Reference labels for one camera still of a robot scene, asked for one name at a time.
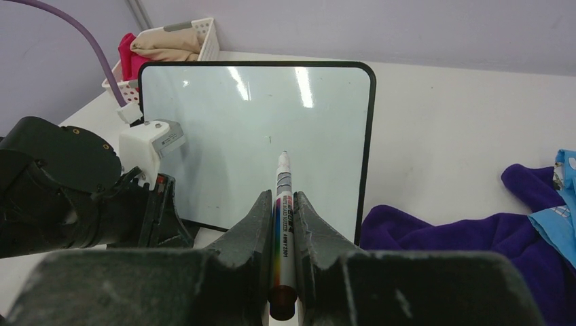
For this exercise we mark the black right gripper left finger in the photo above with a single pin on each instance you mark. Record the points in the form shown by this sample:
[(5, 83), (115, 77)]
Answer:
[(225, 283)]

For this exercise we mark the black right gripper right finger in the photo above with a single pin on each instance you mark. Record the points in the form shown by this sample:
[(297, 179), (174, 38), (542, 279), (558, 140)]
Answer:
[(341, 284)]

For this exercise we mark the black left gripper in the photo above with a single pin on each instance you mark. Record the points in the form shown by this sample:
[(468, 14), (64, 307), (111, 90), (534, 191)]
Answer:
[(39, 219)]

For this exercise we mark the white whiteboard marker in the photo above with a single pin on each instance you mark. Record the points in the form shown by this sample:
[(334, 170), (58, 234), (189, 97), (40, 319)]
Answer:
[(283, 290)]

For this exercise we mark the black framed whiteboard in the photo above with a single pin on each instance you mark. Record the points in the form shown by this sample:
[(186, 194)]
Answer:
[(238, 116)]

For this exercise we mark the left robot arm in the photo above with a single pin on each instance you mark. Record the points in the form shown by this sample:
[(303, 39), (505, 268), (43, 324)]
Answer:
[(65, 187)]

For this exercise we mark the magenta cloth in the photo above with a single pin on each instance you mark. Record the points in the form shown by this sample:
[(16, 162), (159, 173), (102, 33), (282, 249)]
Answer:
[(130, 61)]

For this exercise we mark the beige folded cloth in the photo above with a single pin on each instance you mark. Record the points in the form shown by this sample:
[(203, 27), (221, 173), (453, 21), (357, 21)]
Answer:
[(168, 46)]

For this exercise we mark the white plastic basket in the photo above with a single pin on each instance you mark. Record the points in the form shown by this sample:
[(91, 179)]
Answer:
[(209, 52)]

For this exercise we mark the purple cloth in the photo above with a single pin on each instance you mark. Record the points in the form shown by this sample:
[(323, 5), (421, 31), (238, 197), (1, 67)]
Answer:
[(549, 276)]

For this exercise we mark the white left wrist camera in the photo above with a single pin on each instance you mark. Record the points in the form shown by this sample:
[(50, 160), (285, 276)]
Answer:
[(145, 145)]

